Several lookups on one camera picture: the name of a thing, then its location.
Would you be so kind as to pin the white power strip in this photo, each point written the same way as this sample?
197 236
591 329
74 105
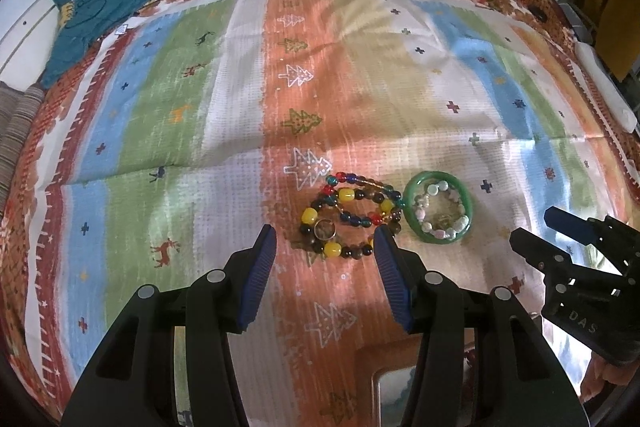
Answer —
618 106

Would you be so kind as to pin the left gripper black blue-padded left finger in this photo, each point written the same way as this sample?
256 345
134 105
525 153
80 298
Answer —
130 379

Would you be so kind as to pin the striped colourful woven cloth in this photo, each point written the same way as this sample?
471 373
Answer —
190 130

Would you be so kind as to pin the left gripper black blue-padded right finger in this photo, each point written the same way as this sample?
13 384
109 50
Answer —
518 379

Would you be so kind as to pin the black round object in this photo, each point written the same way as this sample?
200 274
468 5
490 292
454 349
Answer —
538 13

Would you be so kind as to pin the grey striped pillow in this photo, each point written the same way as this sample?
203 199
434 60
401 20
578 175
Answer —
18 111

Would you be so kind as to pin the green jade bangle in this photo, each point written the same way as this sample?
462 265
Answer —
439 208

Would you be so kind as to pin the metal tin box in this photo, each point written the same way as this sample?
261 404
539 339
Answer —
384 375

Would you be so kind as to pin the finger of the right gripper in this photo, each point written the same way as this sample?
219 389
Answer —
583 231
558 267

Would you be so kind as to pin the person's right hand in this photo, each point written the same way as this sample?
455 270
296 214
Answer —
600 372

